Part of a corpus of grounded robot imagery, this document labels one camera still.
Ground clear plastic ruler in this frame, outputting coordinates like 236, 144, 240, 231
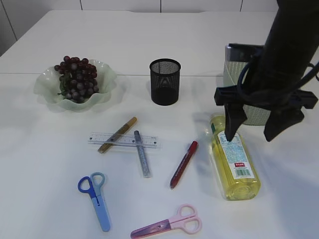
88, 132, 162, 148

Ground pink scissors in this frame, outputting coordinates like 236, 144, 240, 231
130, 204, 202, 239

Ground silver glitter pen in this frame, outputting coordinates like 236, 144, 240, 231
134, 130, 152, 178

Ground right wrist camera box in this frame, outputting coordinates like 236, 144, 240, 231
225, 43, 264, 62

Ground green wavy glass bowl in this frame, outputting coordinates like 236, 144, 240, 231
33, 55, 117, 111

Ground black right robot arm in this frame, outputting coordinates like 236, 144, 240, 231
214, 0, 319, 141

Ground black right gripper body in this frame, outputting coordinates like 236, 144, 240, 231
214, 86, 319, 110

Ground black mesh pen holder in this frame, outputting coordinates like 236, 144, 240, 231
150, 58, 181, 106

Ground black cable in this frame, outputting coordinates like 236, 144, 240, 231
236, 59, 319, 103

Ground gold glitter pen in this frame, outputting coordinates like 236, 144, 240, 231
98, 117, 137, 154

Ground red glitter pen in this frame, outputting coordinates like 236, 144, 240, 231
169, 141, 198, 189

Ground yellow tea bottle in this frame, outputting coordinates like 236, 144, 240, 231
210, 113, 261, 201

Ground blue scissors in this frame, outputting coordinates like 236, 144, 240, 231
78, 172, 111, 232

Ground purple artificial grape bunch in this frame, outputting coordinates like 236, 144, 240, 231
54, 56, 99, 104

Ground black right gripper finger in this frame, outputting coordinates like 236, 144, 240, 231
264, 106, 305, 142
224, 103, 247, 142

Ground green woven plastic basket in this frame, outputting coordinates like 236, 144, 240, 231
223, 61, 270, 126

